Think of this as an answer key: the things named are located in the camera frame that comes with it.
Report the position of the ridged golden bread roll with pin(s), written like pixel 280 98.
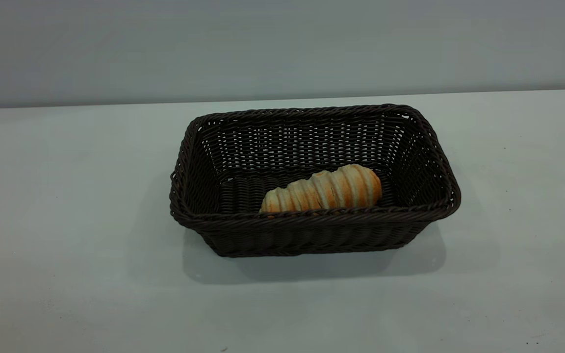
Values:
pixel 326 190

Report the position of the dark brown wicker basket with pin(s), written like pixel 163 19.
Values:
pixel 243 162

